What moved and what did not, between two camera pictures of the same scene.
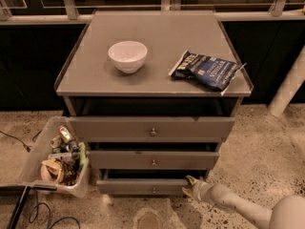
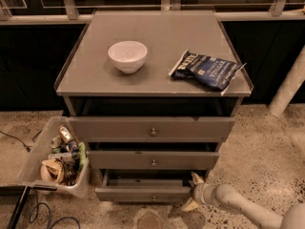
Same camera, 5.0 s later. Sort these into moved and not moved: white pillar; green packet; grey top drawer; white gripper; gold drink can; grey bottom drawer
Moved: grey bottom drawer; white gripper
Not moved: white pillar; gold drink can; green packet; grey top drawer
